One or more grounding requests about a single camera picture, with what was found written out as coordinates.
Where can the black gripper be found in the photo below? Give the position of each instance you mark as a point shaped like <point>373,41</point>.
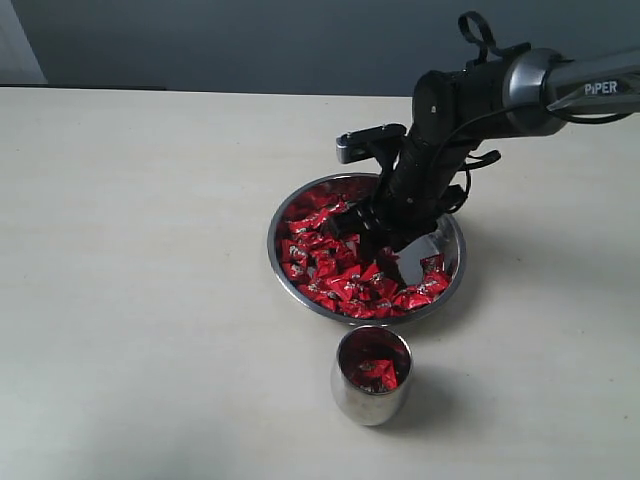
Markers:
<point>385,221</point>

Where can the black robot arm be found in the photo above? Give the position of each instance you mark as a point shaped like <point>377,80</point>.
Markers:
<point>524,92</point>

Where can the round stainless steel plate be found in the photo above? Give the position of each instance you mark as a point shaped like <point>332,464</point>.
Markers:
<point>447,240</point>

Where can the stainless steel cup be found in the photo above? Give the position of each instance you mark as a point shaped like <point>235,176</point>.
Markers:
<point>368,343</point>

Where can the red candy left edge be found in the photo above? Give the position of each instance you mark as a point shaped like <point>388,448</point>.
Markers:
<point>292,252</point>

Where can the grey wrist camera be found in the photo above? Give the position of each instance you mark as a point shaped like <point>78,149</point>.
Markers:
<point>375,142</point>

